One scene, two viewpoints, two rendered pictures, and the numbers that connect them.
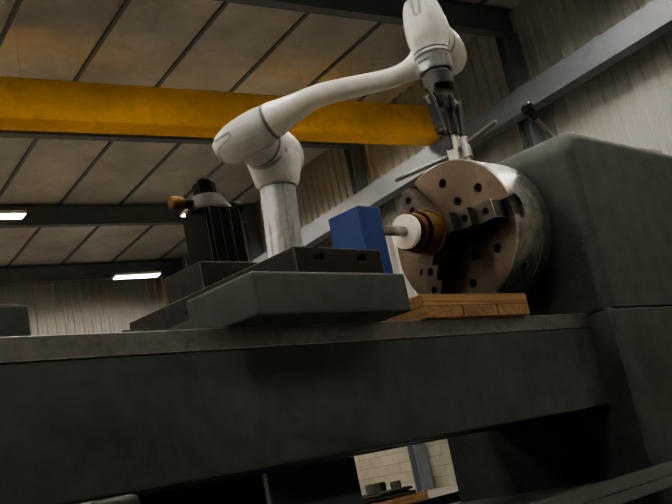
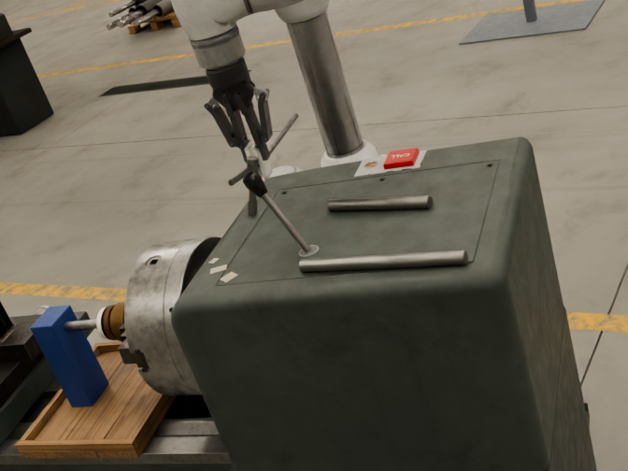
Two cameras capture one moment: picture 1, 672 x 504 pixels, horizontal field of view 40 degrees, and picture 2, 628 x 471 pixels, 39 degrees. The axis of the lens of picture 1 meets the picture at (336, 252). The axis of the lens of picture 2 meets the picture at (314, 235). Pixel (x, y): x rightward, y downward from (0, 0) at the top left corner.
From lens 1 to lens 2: 2.84 m
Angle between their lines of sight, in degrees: 81
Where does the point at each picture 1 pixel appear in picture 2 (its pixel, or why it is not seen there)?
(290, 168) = (290, 11)
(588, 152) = (208, 327)
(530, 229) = (162, 379)
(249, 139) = not seen: hidden behind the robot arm
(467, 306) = (62, 452)
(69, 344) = not seen: outside the picture
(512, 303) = (115, 450)
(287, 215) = (303, 60)
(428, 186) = not seen: hidden behind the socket
